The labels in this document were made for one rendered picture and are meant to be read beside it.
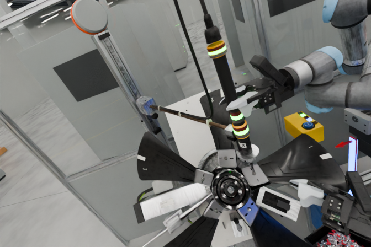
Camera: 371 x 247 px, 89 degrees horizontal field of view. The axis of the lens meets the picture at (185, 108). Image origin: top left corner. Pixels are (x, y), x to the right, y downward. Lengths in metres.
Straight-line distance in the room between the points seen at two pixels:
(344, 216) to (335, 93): 0.31
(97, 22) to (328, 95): 0.98
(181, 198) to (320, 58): 0.69
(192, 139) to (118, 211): 1.24
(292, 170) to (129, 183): 1.30
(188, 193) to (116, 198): 1.10
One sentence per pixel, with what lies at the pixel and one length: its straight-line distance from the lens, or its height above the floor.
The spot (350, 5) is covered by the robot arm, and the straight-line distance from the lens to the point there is 0.93.
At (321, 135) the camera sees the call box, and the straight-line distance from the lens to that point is 1.11.
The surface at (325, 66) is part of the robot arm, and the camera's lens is 0.66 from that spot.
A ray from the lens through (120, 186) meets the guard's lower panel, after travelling 1.76.
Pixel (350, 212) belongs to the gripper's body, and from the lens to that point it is 0.66.
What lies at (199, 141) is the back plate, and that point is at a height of 1.19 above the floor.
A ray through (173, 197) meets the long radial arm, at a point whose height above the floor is 1.13.
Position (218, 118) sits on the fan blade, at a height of 1.36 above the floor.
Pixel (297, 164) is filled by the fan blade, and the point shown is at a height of 1.19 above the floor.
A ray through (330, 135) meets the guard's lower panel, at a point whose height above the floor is 0.45.
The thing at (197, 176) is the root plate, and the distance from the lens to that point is 0.73.
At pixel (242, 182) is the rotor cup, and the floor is 1.23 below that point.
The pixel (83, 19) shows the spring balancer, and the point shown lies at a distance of 1.06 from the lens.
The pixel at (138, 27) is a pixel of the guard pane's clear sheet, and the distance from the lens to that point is 1.19.
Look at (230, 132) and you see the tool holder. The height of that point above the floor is 1.38.
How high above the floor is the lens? 1.76
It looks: 26 degrees down
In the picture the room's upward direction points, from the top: 24 degrees counter-clockwise
